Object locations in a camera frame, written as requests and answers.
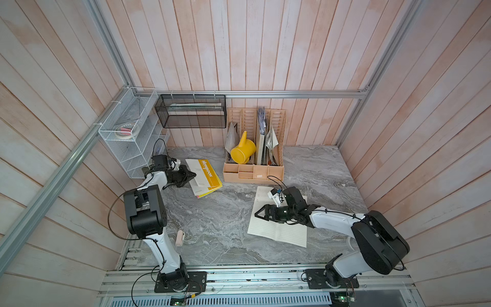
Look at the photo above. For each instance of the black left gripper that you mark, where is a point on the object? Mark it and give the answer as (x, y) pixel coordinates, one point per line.
(187, 176)

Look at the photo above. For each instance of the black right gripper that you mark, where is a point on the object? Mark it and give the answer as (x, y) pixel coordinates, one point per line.
(268, 212)

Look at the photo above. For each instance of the cream notebook orange cover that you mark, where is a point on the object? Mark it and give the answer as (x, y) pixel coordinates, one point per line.
(198, 164)
(205, 182)

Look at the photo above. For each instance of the cream lined notebook with holes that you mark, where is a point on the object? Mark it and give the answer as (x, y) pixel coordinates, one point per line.
(292, 234)

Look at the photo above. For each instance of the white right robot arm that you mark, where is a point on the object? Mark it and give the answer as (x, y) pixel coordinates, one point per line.
(380, 246)

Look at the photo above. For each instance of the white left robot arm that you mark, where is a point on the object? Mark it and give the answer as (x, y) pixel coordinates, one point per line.
(147, 218)

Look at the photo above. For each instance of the grey folder in organizer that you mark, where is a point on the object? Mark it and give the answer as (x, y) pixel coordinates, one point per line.
(232, 138)

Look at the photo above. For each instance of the yellow plastic watering can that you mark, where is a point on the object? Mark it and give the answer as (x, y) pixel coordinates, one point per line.
(242, 153)

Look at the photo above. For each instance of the tape roll on shelf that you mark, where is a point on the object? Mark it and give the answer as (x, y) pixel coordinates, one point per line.
(126, 131)

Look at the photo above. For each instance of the grey-green book in organizer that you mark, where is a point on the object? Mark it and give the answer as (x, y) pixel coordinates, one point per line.
(260, 135)

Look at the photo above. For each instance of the illustrated book in organizer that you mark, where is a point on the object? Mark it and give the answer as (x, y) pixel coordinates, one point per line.
(271, 144)

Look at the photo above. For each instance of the peach plastic desk organizer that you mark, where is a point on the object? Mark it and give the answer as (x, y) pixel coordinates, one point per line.
(250, 173)

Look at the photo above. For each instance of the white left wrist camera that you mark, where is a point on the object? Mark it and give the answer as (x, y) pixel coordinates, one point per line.
(173, 164)

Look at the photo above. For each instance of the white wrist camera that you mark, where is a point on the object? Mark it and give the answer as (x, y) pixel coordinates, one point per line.
(173, 164)
(277, 196)

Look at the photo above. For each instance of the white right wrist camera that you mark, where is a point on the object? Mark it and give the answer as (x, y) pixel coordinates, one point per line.
(277, 196)

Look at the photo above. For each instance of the white wire wall shelf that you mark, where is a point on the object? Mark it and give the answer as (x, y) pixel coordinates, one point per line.
(134, 155)

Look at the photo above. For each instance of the black mesh wall basket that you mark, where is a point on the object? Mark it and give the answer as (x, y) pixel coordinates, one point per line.
(191, 111)

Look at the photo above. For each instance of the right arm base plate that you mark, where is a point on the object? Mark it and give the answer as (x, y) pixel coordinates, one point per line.
(328, 279)

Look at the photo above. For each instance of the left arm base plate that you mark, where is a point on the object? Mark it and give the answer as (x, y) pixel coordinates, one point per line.
(195, 282)

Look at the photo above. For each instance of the aluminium frame rail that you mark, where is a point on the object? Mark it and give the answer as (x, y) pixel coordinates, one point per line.
(253, 94)

